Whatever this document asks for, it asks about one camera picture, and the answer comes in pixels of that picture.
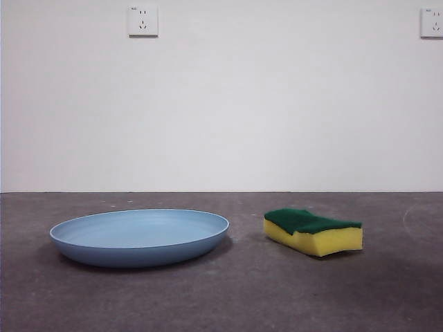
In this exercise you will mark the blue round plate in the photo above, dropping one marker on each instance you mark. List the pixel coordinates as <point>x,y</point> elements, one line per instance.
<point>138,238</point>

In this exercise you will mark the yellow sponge with green pad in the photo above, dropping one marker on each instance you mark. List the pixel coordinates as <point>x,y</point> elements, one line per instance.
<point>322,242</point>

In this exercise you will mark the white wall socket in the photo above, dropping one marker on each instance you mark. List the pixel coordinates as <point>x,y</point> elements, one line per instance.
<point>143,20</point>
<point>432,22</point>

